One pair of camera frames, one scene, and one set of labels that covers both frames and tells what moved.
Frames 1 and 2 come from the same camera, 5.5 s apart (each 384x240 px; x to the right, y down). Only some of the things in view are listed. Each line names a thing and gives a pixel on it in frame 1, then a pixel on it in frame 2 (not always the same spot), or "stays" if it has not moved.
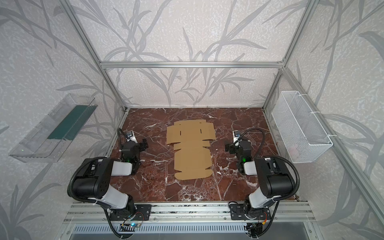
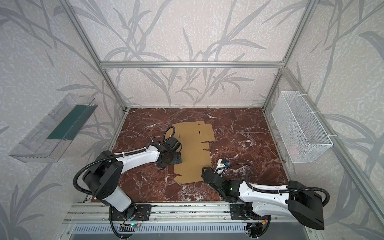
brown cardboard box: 193,158 stays
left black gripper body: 139,145 -> 167,160
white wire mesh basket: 303,136 stays
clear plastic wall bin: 47,140 stays
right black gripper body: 232,147 -> 208,176
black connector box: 255,229 stays
